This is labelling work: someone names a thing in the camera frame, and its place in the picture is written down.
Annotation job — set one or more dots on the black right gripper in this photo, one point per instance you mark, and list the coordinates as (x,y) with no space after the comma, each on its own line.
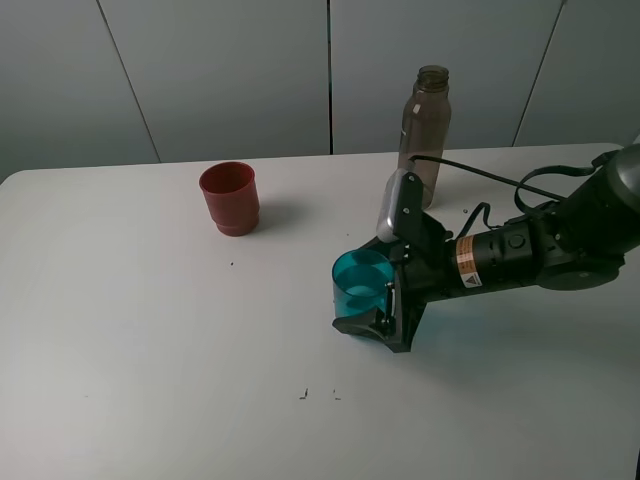
(420,263)

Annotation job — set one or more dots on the teal transparent plastic cup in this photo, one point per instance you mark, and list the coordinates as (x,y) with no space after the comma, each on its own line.
(360,282)

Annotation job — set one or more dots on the brown transparent plastic bottle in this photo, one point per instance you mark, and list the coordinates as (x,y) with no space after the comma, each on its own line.
(424,127)

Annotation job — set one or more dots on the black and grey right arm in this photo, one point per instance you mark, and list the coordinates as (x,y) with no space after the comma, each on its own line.
(570,243)

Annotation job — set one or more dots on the red plastic cup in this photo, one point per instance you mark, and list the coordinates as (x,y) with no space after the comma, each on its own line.
(230,193)

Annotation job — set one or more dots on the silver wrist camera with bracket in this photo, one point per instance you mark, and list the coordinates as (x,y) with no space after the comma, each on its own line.
(401,210)

